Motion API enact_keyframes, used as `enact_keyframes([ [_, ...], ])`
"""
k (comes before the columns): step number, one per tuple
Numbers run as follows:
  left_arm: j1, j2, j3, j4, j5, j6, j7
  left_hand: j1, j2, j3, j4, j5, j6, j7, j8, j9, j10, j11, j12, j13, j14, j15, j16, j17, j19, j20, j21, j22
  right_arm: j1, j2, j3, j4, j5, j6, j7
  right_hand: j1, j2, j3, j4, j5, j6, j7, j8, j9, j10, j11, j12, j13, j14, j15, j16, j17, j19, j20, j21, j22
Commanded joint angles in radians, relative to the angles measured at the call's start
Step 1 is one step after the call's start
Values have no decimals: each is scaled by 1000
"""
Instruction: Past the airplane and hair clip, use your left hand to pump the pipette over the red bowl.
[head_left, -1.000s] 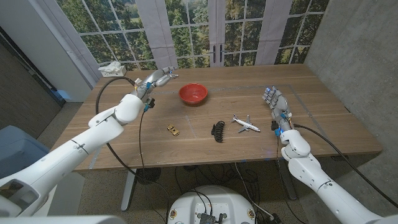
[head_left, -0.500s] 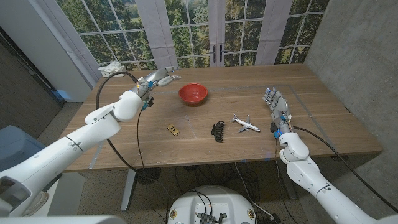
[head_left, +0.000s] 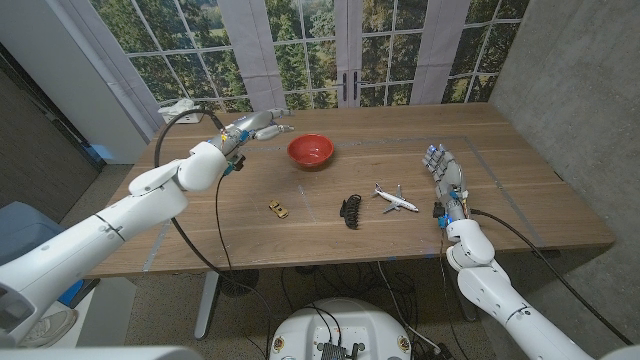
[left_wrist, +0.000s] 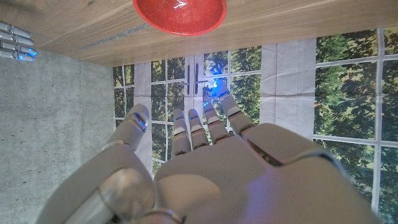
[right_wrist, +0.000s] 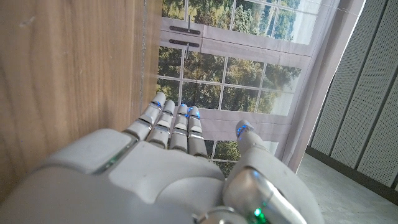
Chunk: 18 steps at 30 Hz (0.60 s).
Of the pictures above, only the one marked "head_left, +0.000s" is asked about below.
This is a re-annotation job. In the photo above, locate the printed window backdrop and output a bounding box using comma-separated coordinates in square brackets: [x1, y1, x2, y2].
[89, 0, 531, 114]

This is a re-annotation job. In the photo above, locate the yellow toy car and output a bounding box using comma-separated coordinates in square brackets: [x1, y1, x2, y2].
[268, 199, 290, 220]

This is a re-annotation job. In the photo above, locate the black round floor fan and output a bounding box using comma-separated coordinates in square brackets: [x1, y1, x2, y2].
[219, 269, 260, 298]

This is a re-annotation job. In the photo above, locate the white sneaker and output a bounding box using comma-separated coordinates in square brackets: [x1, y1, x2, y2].
[19, 308, 79, 349]

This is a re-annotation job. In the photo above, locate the white table leg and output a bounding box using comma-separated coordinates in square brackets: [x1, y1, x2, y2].
[193, 270, 221, 341]

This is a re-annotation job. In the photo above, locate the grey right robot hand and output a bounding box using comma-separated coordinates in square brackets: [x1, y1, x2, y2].
[421, 143, 471, 223]

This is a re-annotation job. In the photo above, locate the black hair clip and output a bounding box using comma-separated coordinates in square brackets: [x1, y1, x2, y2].
[339, 193, 363, 231]

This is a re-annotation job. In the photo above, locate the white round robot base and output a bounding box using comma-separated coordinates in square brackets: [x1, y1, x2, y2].
[268, 298, 412, 360]

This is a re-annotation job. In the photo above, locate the white robot torso edge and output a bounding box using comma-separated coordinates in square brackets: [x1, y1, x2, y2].
[0, 346, 204, 360]

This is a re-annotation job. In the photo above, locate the crumpled white tissue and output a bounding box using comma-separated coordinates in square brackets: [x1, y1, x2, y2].
[157, 97, 196, 117]

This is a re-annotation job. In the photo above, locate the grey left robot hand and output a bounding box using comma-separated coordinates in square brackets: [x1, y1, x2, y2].
[208, 108, 296, 157]

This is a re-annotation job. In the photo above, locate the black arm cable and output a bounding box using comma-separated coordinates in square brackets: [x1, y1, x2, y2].
[469, 208, 634, 346]
[153, 108, 274, 354]

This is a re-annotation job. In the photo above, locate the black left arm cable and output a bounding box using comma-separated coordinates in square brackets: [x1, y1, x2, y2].
[153, 108, 274, 354]

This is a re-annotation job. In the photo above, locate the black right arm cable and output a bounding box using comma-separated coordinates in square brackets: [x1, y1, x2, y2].
[469, 208, 634, 346]

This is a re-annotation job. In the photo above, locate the blue black foot pedal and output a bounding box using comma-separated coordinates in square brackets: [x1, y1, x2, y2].
[57, 277, 101, 309]

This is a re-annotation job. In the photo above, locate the white floor cable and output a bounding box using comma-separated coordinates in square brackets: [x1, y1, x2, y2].
[377, 260, 441, 354]

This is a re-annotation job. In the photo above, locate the red bowl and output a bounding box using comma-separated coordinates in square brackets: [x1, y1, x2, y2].
[287, 133, 335, 169]

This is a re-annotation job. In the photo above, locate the white toy airplane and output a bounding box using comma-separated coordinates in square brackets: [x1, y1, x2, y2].
[370, 182, 420, 215]

